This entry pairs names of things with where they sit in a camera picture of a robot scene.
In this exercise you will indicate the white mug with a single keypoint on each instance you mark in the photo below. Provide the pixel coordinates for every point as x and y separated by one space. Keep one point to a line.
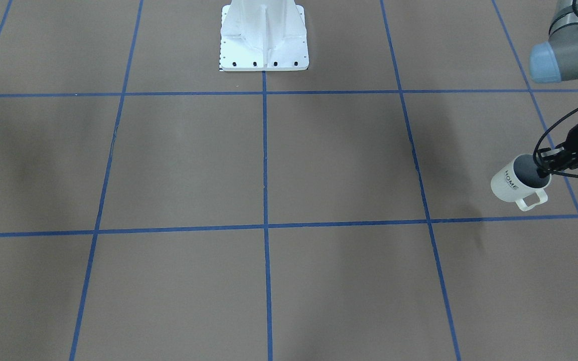
520 182

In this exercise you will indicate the white central mounting post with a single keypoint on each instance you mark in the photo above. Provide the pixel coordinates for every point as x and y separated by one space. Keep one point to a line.
263 36

